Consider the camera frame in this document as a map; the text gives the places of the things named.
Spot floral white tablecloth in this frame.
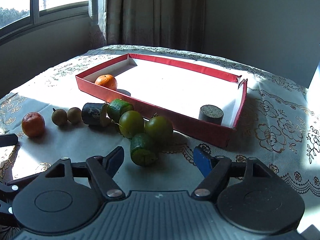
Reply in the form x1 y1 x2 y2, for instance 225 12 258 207
1 45 319 231

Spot patterned brown curtain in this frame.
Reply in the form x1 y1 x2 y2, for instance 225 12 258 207
88 0 206 52

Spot window with dark frame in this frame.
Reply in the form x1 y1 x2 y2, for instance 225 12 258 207
1 0 89 44

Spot brown longan round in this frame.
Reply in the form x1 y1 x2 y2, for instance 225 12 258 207
67 107 82 125

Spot orange mandarin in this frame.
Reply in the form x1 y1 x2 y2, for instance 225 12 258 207
21 112 45 138
94 74 117 90

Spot orange mandarin in tray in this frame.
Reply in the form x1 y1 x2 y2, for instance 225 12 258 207
94 74 117 90

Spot sugarcane piece in tray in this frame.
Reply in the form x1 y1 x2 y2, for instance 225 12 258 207
199 105 224 125

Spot brown longan with stem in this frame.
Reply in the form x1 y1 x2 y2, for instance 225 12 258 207
52 108 68 126

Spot green plum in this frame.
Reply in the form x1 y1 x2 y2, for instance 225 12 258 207
145 116 174 144
119 111 145 139

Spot red cardboard tray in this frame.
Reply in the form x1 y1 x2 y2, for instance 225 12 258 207
75 53 248 148

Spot dark sugarcane piece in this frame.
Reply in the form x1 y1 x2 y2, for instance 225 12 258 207
81 103 111 127

